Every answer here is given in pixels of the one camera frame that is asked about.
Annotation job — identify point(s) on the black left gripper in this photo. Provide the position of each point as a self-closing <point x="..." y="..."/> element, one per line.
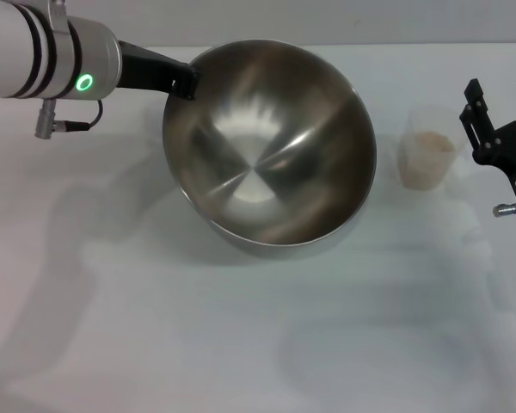
<point x="148" y="71"/>

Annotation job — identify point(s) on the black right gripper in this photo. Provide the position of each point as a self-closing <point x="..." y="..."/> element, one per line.
<point x="514" y="155"/>

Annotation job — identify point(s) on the clear plastic measuring cup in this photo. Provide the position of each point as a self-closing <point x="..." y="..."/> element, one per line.
<point x="430" y="129"/>

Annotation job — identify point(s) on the white rice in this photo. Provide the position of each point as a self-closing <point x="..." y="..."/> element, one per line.
<point x="425" y="161"/>

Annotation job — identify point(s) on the stainless steel mixing bowl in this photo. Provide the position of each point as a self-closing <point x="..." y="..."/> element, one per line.
<point x="271" y="150"/>

